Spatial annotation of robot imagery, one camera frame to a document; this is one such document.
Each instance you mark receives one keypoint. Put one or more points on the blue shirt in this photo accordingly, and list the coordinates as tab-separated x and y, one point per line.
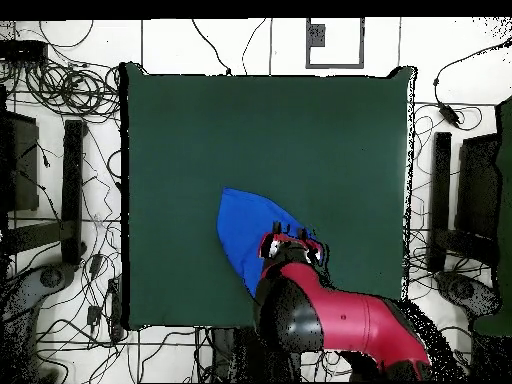
240	224

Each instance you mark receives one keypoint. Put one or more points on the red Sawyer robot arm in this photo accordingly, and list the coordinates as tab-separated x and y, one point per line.
352	320

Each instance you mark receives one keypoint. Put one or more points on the dark green table cloth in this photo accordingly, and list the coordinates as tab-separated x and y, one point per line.
200	140

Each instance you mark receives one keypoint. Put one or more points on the long black stand bar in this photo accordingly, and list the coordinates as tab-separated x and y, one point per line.
440	200
72	192

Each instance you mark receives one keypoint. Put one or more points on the grey stand foot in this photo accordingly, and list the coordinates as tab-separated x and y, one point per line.
24	296
464	290

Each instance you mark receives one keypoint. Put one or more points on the black power strip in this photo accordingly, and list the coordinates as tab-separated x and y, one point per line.
116	308

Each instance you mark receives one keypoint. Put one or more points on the black cabinet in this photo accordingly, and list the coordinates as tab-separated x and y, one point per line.
478	188
24	168

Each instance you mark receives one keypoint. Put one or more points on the black power adapter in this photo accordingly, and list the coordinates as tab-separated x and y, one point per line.
448	114

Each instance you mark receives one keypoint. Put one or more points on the small black adapter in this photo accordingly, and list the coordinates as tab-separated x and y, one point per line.
93	316

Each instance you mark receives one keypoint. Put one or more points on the black electronics box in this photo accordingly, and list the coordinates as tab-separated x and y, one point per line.
22	51

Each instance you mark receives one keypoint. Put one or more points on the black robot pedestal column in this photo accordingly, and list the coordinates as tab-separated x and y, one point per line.
232	356

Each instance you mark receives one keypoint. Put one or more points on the grey square floor frame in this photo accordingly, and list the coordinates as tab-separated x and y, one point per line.
316	36

